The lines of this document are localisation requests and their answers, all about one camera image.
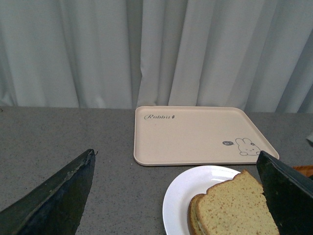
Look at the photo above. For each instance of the brown wooden tray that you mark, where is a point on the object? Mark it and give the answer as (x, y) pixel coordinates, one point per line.
(306, 170)

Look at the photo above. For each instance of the grey-white curtain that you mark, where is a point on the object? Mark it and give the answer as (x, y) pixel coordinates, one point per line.
(256, 55)

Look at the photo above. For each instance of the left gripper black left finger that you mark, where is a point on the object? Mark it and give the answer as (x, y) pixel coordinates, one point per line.
(56, 206)

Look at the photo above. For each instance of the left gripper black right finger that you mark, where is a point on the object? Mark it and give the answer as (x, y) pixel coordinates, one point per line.
(289, 195)

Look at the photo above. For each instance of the bread slice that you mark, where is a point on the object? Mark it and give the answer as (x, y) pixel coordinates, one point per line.
(235, 207)
(193, 227)

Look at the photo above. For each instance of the white round plate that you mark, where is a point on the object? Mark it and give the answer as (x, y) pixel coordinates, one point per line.
(183, 188)

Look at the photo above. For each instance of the beige rabbit serving tray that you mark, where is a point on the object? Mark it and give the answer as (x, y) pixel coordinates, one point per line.
(178, 135)

